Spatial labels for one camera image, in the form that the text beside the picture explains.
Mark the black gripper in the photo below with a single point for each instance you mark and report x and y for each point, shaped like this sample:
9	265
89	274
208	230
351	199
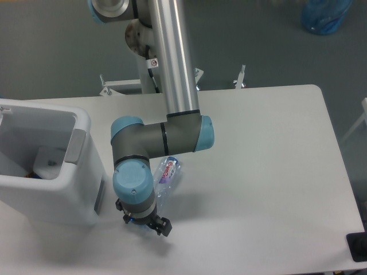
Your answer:
147	218

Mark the white plastic wrapper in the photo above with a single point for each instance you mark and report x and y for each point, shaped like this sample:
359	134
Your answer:
48	162

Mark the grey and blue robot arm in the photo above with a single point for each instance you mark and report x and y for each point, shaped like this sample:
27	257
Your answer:
169	121

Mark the white plastic trash can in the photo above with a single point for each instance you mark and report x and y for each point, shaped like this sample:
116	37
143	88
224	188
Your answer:
72	198

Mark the blue trash inside bin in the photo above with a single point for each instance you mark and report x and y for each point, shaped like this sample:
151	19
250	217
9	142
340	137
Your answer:
33	175

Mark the clear plastic water bottle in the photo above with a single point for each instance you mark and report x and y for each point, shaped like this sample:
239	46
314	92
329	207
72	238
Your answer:
165	180

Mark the black device at table edge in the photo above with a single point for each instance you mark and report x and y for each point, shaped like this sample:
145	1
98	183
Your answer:
357	246

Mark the white frame at right edge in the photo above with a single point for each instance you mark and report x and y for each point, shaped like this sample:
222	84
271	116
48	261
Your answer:
361	120

